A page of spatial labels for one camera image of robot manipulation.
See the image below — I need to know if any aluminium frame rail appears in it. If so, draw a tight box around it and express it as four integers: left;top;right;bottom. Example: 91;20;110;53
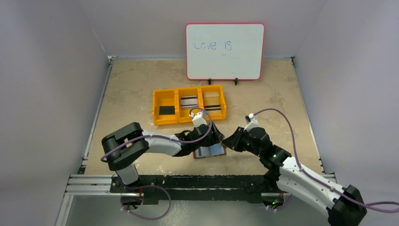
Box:
64;174;112;195

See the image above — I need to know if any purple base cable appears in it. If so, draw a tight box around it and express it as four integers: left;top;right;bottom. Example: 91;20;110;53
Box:
265;193;294;213
115;184;172;220

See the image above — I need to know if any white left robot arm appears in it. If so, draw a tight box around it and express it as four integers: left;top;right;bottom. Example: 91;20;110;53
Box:
100;122;224;193

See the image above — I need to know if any brown leather card holder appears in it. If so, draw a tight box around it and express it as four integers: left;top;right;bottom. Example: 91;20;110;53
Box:
193;144;227;160

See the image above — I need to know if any black card in bin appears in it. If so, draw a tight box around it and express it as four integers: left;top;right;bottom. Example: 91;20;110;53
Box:
159;106;175;115

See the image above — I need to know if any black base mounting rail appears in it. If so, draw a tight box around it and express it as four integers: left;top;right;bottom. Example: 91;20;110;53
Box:
110;175;289;209

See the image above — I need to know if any yellow three-compartment plastic bin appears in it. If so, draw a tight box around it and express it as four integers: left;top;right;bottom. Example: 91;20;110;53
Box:
152;85;227;126

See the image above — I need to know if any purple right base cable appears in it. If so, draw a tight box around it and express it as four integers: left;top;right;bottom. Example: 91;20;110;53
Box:
265;193;294;213

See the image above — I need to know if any striped card stack in bin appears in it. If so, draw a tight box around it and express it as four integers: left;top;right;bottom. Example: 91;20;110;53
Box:
180;96;198;108

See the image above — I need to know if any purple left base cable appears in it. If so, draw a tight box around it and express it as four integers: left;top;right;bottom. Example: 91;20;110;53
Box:
115;184;172;220

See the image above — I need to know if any pink-framed whiteboard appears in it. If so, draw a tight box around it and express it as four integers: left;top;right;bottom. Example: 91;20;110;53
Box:
185;22;265;81

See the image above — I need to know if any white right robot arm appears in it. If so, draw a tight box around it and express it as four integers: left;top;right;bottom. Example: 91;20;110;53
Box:
222;127;367;226

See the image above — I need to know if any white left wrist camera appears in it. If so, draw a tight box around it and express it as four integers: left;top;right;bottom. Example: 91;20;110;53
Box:
190;111;207;127

